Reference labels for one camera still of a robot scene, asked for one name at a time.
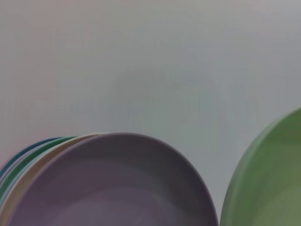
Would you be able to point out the teal plate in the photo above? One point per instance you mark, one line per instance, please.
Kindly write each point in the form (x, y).
(28, 147)

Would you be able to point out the dark green plate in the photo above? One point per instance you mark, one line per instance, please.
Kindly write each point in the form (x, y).
(35, 152)

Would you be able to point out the lilac plate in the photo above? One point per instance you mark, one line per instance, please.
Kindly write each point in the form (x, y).
(105, 188)

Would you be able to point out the blue plate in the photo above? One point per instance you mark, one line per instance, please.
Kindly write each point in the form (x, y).
(14, 177)

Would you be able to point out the light green plate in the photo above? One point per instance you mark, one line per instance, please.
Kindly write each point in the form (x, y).
(270, 176)

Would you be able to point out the beige plate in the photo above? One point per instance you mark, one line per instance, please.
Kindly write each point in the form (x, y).
(35, 167)

